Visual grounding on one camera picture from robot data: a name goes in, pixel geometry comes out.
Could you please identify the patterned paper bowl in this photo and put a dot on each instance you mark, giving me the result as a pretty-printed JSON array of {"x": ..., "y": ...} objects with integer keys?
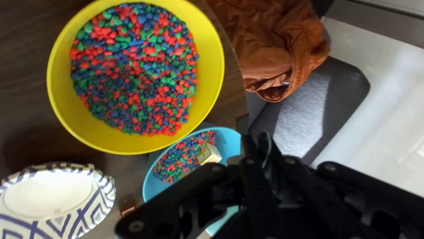
[{"x": 53, "y": 199}]

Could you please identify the round dark wood table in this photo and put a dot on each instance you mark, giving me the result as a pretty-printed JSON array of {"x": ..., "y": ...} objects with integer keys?
[{"x": 26, "y": 88}]

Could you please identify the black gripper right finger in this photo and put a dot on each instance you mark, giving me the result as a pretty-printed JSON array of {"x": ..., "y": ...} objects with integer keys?
[{"x": 318, "y": 194}]

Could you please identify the orange crumpled jacket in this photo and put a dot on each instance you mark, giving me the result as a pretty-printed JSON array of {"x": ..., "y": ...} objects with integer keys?
[{"x": 272, "y": 44}]

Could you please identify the yellow plastic bowl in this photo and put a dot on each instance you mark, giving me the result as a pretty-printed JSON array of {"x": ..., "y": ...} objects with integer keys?
[{"x": 60, "y": 101}]

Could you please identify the small yellow box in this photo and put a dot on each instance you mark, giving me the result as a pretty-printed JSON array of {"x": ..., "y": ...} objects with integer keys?
[{"x": 208, "y": 154}]

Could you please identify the blue plastic bowl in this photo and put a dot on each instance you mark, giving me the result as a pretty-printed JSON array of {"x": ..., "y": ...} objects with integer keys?
[{"x": 229, "y": 143}]

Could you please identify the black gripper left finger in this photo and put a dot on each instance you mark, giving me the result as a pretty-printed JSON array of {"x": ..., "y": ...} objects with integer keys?
[{"x": 255, "y": 199}]

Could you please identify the multicolored gravel pile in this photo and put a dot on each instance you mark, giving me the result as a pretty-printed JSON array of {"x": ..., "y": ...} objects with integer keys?
[
  {"x": 132, "y": 66},
  {"x": 180, "y": 159}
]

